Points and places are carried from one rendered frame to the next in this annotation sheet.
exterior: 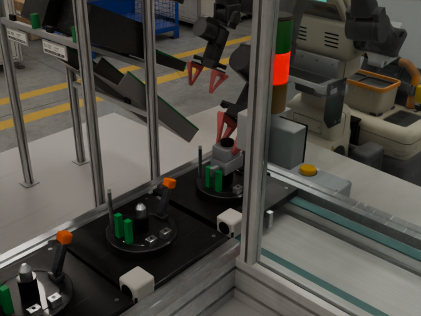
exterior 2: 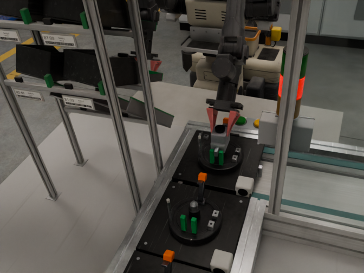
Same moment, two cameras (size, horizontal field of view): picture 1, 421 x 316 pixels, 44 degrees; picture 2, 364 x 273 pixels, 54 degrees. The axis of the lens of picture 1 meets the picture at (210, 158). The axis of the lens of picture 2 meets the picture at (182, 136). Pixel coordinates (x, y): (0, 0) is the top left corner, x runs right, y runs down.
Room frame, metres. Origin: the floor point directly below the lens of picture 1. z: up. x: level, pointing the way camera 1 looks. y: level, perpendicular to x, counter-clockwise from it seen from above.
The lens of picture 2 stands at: (0.27, 0.33, 1.75)
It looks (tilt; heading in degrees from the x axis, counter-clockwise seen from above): 39 degrees down; 342
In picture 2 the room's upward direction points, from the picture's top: 6 degrees counter-clockwise
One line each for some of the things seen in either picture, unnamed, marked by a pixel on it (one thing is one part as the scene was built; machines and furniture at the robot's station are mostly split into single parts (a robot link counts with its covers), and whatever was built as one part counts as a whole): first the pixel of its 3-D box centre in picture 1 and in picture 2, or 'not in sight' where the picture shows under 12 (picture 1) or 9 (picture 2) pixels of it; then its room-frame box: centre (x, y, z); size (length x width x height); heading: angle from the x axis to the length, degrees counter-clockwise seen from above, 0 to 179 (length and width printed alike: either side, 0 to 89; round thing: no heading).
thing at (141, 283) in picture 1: (141, 220); (194, 211); (0.83, 0.13, 1.01); 0.24 x 0.24 x 0.13; 48
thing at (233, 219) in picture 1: (230, 223); (244, 186); (0.88, -0.04, 0.97); 0.05 x 0.05 x 0.04; 48
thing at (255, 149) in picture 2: (225, 192); (220, 160); (1.02, -0.04, 0.96); 0.24 x 0.24 x 0.02; 48
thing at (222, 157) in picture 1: (223, 155); (219, 138); (1.01, -0.03, 1.06); 0.08 x 0.04 x 0.07; 138
